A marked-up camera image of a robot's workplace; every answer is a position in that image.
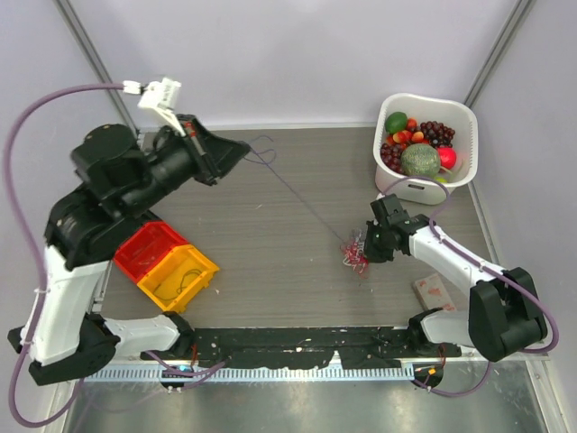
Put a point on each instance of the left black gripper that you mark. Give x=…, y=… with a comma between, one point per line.
x=218, y=156

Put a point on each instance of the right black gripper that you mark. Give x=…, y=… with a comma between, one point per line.
x=373, y=254

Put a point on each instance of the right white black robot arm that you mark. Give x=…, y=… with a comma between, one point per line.
x=502, y=317

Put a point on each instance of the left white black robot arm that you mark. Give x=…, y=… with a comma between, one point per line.
x=119, y=185

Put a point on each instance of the stained grey sponge block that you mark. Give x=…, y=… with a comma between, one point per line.
x=432, y=294

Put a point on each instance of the green netted melon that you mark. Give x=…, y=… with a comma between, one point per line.
x=420, y=160

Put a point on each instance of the dark grape cluster left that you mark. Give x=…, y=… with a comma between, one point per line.
x=391, y=156

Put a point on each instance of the red pink apple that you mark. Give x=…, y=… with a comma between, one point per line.
x=447, y=156

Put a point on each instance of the red plastic bin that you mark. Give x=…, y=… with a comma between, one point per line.
x=146, y=248

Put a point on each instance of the dark red grape bunch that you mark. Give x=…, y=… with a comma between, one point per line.
x=438, y=134

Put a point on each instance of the green lime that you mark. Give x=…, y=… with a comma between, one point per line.
x=396, y=122

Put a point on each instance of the yellow plastic bin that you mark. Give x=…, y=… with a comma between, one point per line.
x=178, y=278

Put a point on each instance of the white plastic basket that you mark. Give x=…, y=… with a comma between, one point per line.
x=424, y=190

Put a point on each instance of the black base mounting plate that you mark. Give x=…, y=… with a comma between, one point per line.
x=306, y=348

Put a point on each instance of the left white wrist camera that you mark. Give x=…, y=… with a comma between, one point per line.
x=158, y=98

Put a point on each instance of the white slotted cable duct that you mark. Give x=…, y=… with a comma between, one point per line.
x=332, y=373

